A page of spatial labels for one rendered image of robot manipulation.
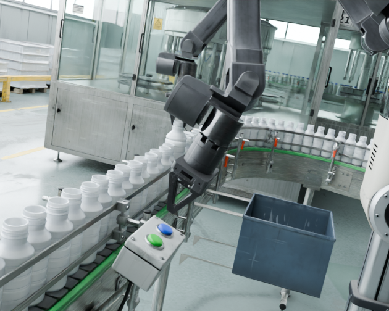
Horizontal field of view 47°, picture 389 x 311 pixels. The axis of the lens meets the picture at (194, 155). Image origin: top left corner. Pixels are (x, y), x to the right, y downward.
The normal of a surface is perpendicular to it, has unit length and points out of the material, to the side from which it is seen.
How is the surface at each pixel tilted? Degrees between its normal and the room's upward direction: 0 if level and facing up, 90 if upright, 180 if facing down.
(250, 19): 64
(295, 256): 90
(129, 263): 90
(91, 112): 90
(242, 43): 52
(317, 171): 90
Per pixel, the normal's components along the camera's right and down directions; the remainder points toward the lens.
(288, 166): 0.11, 0.20
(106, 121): -0.25, 0.17
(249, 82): 0.10, -0.21
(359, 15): -0.40, 0.01
